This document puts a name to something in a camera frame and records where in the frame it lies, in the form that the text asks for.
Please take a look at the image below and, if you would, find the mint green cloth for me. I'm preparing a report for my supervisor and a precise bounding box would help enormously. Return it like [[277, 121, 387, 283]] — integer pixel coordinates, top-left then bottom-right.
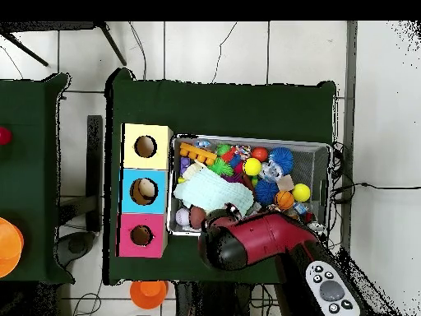
[[173, 168, 256, 216]]

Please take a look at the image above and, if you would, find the wooden three-hole box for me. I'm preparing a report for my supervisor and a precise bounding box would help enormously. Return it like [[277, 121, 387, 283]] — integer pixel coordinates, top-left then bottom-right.
[[116, 123, 174, 259]]

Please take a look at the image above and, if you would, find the shallow clear mesh bin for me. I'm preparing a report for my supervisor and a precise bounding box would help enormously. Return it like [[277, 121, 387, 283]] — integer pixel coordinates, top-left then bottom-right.
[[165, 133, 332, 244]]

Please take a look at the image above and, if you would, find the green spiky ball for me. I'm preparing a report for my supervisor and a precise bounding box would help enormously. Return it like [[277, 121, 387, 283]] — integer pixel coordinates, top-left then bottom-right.
[[207, 157, 234, 177]]

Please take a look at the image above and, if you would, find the smooth yellow ball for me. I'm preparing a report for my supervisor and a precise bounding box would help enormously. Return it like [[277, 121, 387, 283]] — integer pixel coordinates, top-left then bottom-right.
[[243, 157, 263, 177]]

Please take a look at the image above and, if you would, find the brown football toy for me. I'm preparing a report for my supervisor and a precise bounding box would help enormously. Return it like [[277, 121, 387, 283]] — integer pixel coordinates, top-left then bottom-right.
[[189, 206, 207, 230]]

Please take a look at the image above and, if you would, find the white baseball toy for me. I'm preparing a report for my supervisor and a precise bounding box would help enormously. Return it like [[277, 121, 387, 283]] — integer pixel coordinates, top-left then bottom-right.
[[174, 207, 191, 227]]

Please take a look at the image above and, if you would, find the orange red ball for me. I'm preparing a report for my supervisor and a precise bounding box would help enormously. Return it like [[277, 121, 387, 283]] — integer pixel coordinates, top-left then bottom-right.
[[251, 146, 270, 163]]

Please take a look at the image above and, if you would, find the blue spiky ball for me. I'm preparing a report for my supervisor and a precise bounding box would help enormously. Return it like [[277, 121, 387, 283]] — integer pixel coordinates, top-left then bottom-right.
[[268, 146, 294, 174], [254, 179, 280, 207]]

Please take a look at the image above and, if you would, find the dark green table cloth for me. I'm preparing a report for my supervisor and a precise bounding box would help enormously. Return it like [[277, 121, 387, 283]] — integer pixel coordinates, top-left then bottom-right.
[[104, 67, 337, 292], [0, 72, 75, 286]]

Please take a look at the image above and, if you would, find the orange basketball toy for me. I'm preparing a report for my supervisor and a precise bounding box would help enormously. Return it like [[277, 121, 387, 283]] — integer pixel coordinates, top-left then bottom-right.
[[274, 190, 295, 211]]

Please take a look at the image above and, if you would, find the yellow tennis ball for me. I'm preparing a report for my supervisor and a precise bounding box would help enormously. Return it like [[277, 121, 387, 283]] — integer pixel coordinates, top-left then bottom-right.
[[291, 183, 312, 203]]

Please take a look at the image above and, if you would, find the black upright stand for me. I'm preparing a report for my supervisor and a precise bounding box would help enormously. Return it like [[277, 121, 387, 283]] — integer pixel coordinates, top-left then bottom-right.
[[57, 114, 104, 267]]

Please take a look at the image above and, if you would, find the black tripod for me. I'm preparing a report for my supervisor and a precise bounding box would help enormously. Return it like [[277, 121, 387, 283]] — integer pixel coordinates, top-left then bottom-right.
[[0, 21, 127, 67]]

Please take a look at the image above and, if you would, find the large orange plastic cup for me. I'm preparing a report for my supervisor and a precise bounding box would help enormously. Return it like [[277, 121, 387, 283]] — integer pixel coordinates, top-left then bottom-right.
[[0, 216, 25, 279]]

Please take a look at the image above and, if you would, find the thin black cable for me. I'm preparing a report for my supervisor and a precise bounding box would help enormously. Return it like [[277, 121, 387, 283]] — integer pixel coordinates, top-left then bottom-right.
[[127, 21, 148, 81], [210, 21, 238, 84]]

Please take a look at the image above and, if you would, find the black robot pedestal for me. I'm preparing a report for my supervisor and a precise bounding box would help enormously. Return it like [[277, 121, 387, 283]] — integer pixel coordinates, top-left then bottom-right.
[[173, 281, 254, 316]]

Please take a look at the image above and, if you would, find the black cable bundle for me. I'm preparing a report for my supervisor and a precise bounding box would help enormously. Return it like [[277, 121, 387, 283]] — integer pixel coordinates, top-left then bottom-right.
[[252, 283, 280, 316]]

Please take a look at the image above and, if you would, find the black power cable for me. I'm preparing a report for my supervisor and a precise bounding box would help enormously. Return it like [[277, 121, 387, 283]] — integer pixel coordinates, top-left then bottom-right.
[[330, 141, 421, 207]]

